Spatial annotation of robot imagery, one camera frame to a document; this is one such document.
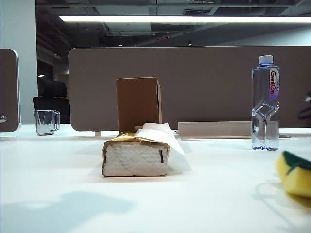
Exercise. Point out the narrow brown desk partition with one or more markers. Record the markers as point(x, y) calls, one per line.
point(8, 89)

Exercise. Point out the yellow sponge with green pad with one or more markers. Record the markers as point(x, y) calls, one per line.
point(298, 177)

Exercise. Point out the long ceiling light strip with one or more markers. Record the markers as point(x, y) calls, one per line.
point(184, 19)

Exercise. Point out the clear glass mug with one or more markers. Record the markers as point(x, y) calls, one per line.
point(46, 122)

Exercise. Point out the clear water bottle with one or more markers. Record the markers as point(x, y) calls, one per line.
point(264, 102)

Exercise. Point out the ceiling air vent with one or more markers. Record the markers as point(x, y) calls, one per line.
point(195, 11)

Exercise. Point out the red ceiling sign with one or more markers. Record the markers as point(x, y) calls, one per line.
point(162, 38)

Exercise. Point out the black office chair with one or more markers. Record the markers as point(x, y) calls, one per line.
point(52, 102)

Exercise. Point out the wide brown desk partition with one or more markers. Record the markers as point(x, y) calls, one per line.
point(206, 85)

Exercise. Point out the black ceiling spot lamp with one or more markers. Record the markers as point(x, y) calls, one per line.
point(190, 43)

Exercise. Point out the white partition support foot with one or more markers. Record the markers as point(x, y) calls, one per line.
point(97, 134)

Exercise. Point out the gold tissue pack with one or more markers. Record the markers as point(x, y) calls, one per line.
point(133, 160)

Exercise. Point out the brown cardboard box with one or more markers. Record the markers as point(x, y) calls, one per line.
point(138, 102)

